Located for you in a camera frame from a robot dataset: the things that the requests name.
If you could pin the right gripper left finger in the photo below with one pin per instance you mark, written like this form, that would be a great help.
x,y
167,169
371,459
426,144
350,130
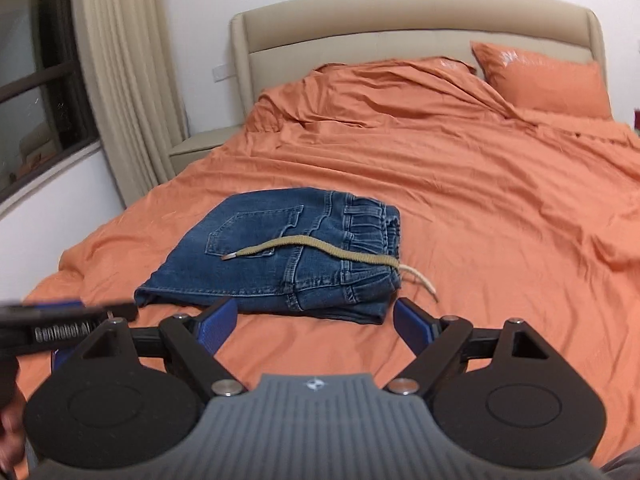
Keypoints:
x,y
191,343

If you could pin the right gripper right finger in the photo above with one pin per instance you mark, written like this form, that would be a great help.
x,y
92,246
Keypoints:
x,y
437,345

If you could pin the blue denim pants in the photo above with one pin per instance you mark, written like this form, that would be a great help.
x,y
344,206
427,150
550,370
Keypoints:
x,y
207,264

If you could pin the person's left hand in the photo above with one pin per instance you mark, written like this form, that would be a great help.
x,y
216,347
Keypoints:
x,y
12,443

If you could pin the orange duvet cover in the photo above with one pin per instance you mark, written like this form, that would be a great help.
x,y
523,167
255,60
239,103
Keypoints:
x,y
524,223

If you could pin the beige nightstand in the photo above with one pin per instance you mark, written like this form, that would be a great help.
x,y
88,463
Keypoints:
x,y
198,146

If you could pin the dark framed window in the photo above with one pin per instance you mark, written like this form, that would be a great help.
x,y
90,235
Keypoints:
x,y
46,116

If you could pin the orange pillow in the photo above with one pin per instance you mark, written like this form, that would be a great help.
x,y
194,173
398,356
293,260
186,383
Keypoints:
x,y
535,81

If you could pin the beige upholstered headboard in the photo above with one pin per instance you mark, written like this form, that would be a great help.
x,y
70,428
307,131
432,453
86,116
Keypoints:
x,y
283,42

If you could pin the beige pleated curtain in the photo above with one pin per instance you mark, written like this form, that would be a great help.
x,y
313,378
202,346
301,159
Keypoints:
x,y
126,59

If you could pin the white wall socket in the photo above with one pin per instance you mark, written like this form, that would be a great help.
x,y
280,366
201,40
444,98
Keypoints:
x,y
223,72

